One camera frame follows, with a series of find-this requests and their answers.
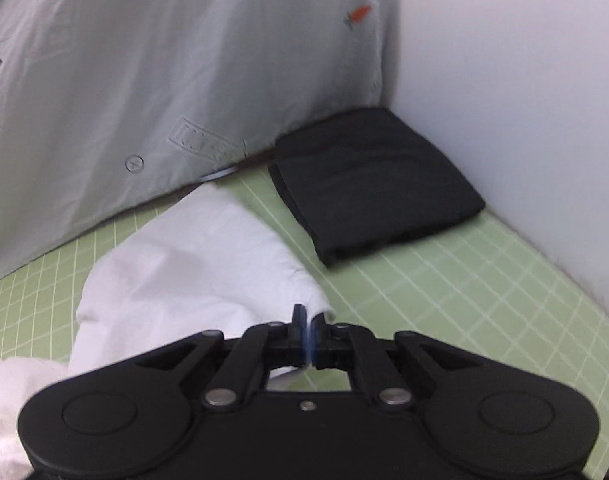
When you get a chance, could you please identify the white trousers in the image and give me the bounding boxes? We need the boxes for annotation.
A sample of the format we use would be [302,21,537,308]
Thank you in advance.
[0,184,331,479]

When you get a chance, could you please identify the green grid mat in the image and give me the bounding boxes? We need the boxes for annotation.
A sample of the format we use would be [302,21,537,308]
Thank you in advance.
[0,169,609,479]

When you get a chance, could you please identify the folded black garment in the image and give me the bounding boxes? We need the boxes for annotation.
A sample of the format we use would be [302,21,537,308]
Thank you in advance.
[269,107,485,268]

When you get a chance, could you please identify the carrot print white sheet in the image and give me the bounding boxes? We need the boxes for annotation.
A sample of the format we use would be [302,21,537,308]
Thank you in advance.
[0,0,392,279]

